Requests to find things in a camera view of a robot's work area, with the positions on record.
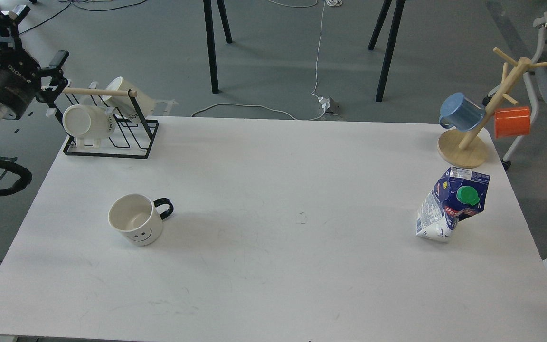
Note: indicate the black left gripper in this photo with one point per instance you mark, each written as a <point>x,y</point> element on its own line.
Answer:
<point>20,74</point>

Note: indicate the white smiley face mug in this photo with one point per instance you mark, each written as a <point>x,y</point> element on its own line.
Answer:
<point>138,218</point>

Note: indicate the blue white milk carton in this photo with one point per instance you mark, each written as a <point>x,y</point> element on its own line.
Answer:
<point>457,195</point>

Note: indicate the blue metal cup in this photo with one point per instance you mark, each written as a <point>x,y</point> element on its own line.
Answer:
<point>460,112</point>

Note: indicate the orange metal cup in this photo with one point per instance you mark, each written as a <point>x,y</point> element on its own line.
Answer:
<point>511,122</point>

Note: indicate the cream mug front in rack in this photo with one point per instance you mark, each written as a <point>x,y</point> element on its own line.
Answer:
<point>88,122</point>

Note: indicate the black stand legs left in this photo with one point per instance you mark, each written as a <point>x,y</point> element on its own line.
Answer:
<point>209,26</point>

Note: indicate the black stand legs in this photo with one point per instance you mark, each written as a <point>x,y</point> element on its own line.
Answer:
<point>209,26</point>
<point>391,42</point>

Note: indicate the white power adapter plug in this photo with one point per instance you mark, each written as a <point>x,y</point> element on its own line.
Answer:
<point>329,106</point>

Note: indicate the black stand legs right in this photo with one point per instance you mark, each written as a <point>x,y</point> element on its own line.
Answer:
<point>391,42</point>

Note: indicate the wooden mug tree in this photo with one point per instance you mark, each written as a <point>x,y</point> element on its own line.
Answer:
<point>465,149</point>

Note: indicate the black wire cup rack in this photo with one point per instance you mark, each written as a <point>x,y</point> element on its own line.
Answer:
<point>129,140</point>

